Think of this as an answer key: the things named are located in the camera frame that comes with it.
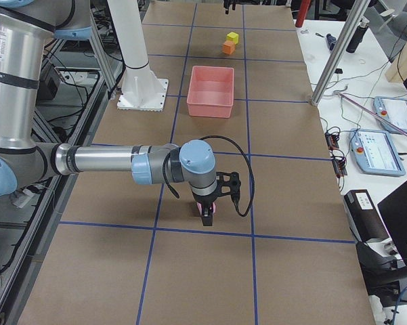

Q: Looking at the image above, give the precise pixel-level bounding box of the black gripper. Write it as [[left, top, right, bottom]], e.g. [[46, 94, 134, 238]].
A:
[[193, 172, 241, 226]]

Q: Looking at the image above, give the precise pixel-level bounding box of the pink foam block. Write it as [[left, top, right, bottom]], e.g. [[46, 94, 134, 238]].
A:
[[196, 202, 216, 215]]

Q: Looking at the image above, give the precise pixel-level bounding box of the yellow foam block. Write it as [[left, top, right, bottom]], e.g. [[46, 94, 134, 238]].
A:
[[226, 31, 239, 45]]

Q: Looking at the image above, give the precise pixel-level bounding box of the pink plastic bin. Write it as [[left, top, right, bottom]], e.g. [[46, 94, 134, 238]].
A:
[[187, 66, 234, 118]]

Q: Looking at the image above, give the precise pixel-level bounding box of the black box with label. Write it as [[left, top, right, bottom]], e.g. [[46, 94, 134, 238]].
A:
[[343, 189, 389, 243]]

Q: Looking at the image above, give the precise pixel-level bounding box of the orange foam block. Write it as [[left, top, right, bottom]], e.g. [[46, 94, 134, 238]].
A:
[[222, 40, 236, 56]]

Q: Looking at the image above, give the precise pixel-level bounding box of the near teach pendant tablet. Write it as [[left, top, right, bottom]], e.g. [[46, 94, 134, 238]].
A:
[[349, 129, 406, 177]]

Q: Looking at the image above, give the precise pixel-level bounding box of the teach pendant tablet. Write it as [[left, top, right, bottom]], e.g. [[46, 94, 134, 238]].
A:
[[372, 96, 407, 133], [349, 129, 406, 177]]

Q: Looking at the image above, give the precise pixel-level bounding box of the black monitor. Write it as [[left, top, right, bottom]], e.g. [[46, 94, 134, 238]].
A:
[[378, 180, 407, 260]]

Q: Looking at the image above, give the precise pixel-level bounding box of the far teach pendant tablet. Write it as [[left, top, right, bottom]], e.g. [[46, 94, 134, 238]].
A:
[[372, 96, 407, 133]]

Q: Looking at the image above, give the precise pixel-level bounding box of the red cylinder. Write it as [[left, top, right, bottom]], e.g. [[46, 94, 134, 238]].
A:
[[295, 0, 311, 28]]

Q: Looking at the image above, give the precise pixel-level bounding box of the black bottle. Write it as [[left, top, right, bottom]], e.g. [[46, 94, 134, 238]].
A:
[[346, 18, 369, 53]]

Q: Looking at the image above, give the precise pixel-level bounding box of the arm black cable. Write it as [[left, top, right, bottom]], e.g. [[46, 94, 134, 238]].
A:
[[163, 135, 256, 218]]

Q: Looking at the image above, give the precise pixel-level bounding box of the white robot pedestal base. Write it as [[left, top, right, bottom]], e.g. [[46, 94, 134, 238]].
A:
[[108, 0, 169, 112]]

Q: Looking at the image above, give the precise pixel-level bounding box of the silver aluminium frame post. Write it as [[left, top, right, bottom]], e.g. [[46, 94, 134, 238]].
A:
[[310, 0, 370, 106]]

